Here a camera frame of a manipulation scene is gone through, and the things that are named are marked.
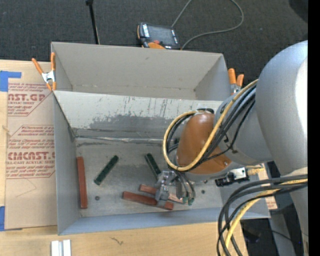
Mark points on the black cylinder on white bracket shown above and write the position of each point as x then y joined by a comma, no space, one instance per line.
233,176

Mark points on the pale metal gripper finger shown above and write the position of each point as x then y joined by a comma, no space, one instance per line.
159,194
166,193

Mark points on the red-brown flat block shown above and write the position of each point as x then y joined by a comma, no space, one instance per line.
148,189
140,198
82,182

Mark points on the dark green flat block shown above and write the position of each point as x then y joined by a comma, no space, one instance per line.
106,170
152,163

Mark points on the grey metal bin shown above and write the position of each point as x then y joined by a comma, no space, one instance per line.
130,75

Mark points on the brown cardboard board red print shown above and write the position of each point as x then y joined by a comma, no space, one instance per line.
27,175

